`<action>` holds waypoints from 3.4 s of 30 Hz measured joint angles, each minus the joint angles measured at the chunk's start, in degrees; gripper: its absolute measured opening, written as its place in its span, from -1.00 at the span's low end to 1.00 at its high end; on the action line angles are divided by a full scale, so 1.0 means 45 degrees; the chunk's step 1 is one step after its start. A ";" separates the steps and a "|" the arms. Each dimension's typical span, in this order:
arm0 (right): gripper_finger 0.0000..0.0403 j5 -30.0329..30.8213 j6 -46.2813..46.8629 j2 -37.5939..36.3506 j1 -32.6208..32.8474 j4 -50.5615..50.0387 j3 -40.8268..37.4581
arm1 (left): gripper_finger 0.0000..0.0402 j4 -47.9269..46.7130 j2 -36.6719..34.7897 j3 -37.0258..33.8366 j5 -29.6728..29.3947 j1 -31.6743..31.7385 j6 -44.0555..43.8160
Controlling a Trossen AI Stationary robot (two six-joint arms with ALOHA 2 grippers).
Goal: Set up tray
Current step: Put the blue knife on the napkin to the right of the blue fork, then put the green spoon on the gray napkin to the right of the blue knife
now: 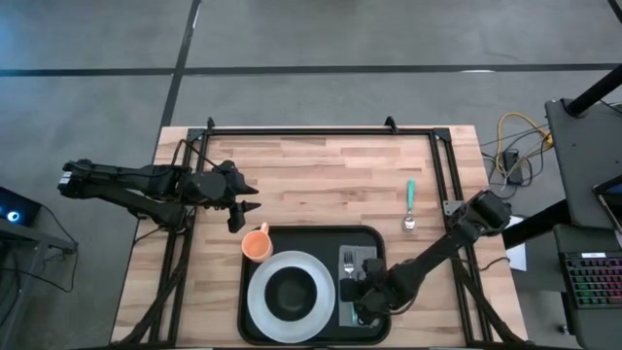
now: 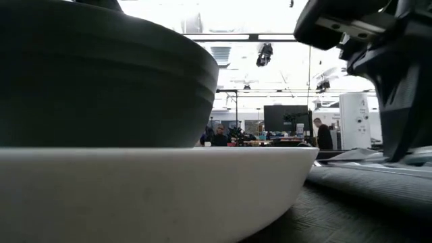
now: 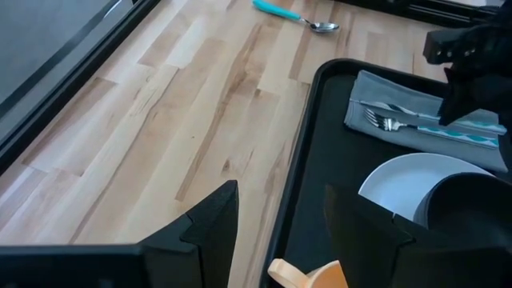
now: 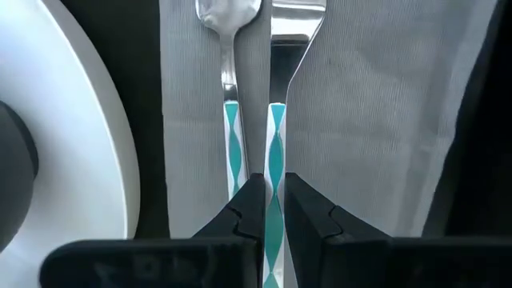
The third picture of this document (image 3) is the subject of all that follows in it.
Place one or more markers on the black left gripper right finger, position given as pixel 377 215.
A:
pixel 368 244

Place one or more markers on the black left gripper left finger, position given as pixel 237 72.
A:
pixel 208 240

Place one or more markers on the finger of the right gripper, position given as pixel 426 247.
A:
pixel 468 98
pixel 507 148

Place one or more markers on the dark grey bowl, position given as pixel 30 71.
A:
pixel 472 204

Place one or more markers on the white round plate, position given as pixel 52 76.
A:
pixel 400 180

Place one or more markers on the grey cloth napkin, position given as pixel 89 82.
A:
pixel 380 90

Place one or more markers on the black plastic tray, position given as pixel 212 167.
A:
pixel 332 168

